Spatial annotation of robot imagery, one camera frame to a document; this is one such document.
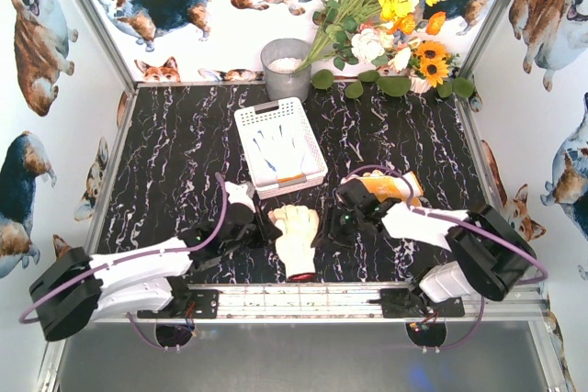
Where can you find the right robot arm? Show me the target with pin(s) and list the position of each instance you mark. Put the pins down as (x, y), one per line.
(489, 256)

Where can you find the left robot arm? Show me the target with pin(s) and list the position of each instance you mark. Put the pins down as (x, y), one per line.
(151, 282)

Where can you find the blue dotted glove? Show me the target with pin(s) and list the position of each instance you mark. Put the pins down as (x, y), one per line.
(281, 152)

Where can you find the orange dotted glove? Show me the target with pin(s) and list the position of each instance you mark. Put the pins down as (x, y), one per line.
(384, 185)

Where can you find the white perforated storage basket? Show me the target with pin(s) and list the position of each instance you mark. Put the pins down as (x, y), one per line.
(290, 112)

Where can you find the aluminium front rail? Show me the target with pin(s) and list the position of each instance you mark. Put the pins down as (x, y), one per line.
(309, 302)

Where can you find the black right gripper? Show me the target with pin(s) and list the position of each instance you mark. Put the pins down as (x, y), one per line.
(335, 220)

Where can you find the beige knit glove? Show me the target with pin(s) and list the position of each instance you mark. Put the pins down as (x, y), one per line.
(299, 226)

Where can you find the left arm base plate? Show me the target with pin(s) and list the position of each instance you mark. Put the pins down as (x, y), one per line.
(196, 304)

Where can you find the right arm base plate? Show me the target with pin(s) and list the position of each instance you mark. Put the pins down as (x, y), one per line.
(401, 303)

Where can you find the grey metal bucket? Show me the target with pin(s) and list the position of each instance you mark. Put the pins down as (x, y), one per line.
(285, 74)

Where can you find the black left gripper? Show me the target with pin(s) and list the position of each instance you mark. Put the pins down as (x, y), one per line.
(259, 225)

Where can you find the artificial flower bouquet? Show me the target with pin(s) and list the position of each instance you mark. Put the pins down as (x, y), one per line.
(395, 39)

